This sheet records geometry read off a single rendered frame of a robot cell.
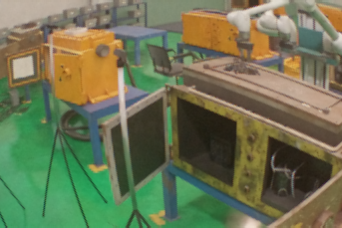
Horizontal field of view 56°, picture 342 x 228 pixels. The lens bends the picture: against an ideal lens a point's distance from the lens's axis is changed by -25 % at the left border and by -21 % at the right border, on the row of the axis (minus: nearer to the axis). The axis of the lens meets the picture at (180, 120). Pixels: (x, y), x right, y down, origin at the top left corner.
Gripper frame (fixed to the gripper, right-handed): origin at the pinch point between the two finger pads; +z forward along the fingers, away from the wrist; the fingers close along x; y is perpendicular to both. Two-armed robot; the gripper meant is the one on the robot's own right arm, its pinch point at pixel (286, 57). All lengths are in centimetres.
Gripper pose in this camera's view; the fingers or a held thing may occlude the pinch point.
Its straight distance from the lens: 322.3
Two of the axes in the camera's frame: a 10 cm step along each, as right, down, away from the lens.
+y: 6.5, -3.2, 6.9
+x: -7.6, -2.4, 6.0
